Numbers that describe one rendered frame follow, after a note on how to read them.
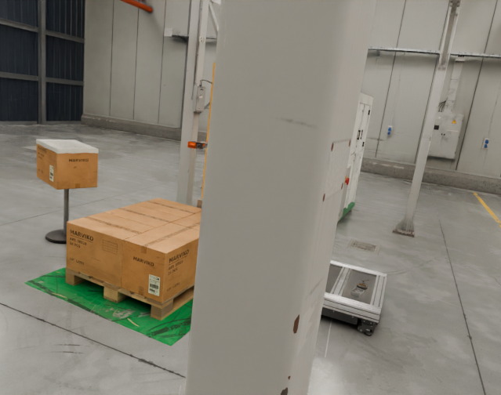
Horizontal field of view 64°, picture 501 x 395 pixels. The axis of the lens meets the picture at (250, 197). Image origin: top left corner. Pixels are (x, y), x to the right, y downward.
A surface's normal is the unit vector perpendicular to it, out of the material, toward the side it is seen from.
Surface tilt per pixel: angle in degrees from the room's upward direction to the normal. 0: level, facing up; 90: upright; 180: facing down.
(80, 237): 90
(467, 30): 90
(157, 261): 90
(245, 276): 90
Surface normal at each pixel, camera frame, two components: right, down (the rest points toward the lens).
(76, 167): 0.69, 0.25
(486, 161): -0.37, 0.18
